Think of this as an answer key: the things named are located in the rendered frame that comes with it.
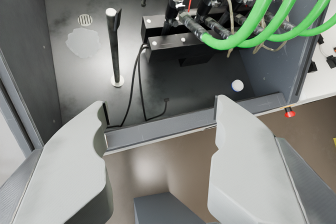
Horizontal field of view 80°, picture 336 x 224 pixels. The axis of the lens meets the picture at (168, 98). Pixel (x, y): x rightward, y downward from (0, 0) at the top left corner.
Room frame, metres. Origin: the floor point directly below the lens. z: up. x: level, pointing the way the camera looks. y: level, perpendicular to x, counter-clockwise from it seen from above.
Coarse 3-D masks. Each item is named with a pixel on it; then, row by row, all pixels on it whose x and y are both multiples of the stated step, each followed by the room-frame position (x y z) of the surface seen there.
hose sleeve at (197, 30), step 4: (184, 16) 0.26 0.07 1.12; (188, 16) 0.26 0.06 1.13; (184, 20) 0.25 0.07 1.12; (188, 20) 0.24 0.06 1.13; (192, 20) 0.25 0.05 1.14; (184, 24) 0.24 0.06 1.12; (188, 24) 0.24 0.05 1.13; (192, 24) 0.24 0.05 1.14; (196, 24) 0.24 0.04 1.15; (188, 28) 0.24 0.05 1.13; (192, 28) 0.23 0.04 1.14; (196, 28) 0.23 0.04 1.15; (200, 28) 0.23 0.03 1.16; (192, 32) 0.23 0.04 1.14; (196, 32) 0.22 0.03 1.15; (200, 32) 0.22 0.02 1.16; (204, 32) 0.22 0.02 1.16; (208, 32) 0.23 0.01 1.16; (196, 36) 0.22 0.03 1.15; (200, 36) 0.21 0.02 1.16; (200, 40) 0.21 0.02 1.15
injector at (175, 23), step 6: (174, 0) 0.29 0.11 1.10; (180, 0) 0.30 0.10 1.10; (168, 6) 0.29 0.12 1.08; (174, 6) 0.29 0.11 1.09; (168, 12) 0.28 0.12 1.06; (174, 12) 0.29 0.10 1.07; (168, 18) 0.28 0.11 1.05; (174, 18) 0.29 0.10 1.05; (168, 24) 0.29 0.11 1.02; (174, 24) 0.28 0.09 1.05; (162, 30) 0.29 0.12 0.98; (168, 30) 0.30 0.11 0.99
